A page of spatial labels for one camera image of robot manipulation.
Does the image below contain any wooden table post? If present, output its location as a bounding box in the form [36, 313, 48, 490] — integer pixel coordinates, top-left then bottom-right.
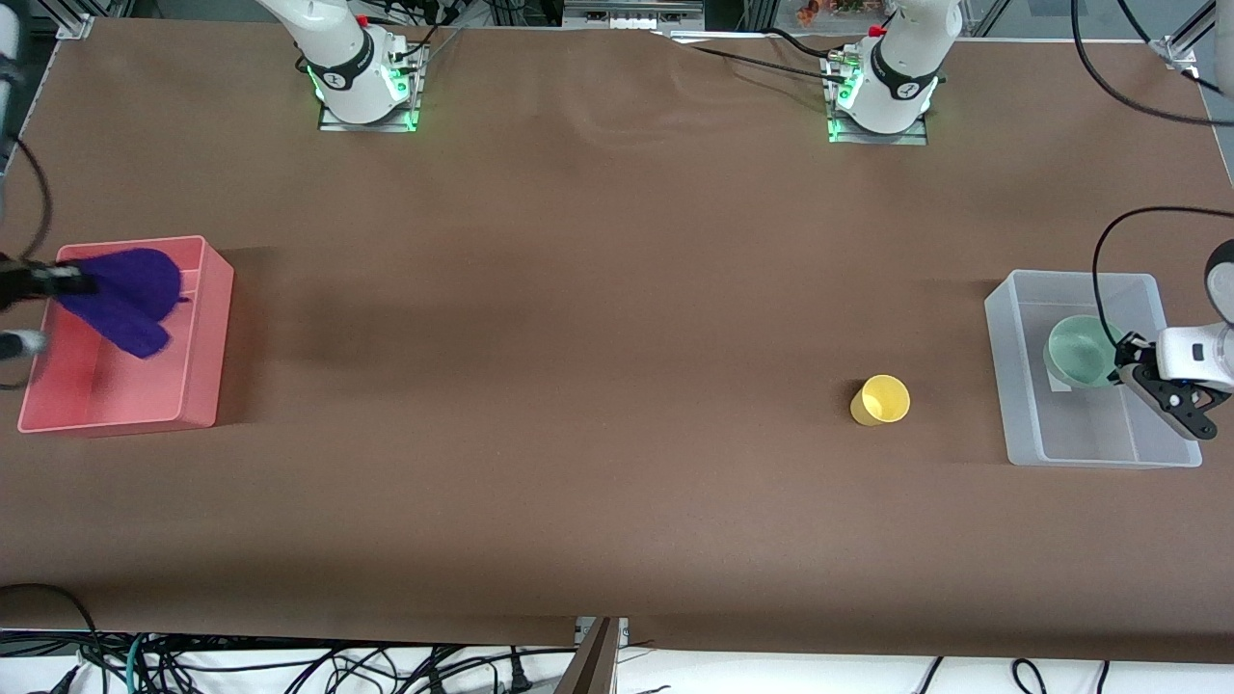
[553, 617, 620, 694]

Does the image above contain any short black base cable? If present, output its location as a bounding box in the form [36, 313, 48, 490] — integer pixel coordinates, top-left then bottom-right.
[768, 26, 849, 65]

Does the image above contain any purple microfibre cloth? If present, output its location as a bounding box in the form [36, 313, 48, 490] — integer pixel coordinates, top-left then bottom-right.
[53, 248, 191, 360]

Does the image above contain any pink plastic bin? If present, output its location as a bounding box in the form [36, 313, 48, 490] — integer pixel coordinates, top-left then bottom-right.
[17, 235, 235, 436]

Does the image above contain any yellow plastic cup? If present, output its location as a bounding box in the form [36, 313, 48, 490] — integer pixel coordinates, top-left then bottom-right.
[849, 374, 912, 428]

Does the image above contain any grey power strip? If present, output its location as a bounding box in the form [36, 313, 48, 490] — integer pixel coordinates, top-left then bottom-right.
[563, 0, 706, 30]

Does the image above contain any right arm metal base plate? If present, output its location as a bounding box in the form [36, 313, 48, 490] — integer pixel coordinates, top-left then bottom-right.
[317, 39, 422, 134]

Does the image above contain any black floor cable loop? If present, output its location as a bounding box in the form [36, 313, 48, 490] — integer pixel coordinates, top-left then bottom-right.
[0, 582, 105, 681]

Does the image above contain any long black base cable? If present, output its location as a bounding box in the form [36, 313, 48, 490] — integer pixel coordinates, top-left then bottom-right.
[656, 27, 854, 90]

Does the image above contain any black overhead cable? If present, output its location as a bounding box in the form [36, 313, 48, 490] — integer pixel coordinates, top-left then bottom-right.
[1069, 0, 1234, 127]

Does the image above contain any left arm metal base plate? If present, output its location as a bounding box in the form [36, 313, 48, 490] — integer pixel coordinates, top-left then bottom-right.
[826, 53, 929, 147]

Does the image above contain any clear plastic bin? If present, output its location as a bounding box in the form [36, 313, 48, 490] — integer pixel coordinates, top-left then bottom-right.
[983, 269, 1204, 469]

